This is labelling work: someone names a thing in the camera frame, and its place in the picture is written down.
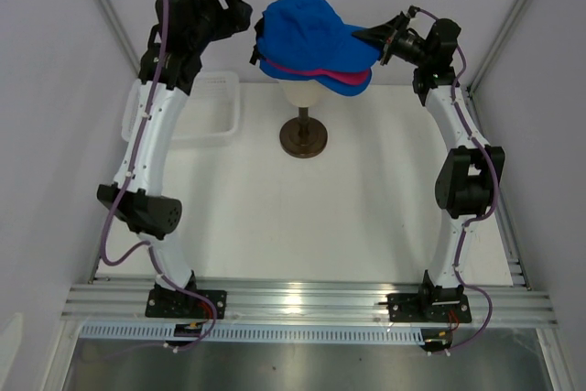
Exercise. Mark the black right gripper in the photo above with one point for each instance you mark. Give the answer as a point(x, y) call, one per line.
point(389, 33)

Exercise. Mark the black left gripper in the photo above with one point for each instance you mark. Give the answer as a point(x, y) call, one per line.
point(234, 19)

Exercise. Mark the blue cap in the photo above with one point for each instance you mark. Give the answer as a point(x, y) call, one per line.
point(309, 36)
point(332, 85)

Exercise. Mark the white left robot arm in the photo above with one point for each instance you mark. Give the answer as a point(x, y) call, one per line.
point(139, 215)

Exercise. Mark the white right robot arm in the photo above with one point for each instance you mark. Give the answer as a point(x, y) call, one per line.
point(467, 188)

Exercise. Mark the cream mannequin head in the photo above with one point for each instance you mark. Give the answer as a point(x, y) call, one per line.
point(303, 94)

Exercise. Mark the white plastic mesh basket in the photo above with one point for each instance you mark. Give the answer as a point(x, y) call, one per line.
point(211, 115)

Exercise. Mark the brown round mannequin stand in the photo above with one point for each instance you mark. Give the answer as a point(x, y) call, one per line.
point(303, 136)

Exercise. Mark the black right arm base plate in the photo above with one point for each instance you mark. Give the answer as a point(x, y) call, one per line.
point(418, 308)

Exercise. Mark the aluminium mounting rail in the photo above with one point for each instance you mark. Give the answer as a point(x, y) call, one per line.
point(284, 302)

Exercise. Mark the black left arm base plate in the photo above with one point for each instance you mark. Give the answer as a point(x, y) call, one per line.
point(171, 304)

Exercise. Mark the white slotted cable duct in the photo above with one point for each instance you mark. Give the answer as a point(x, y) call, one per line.
point(385, 335)

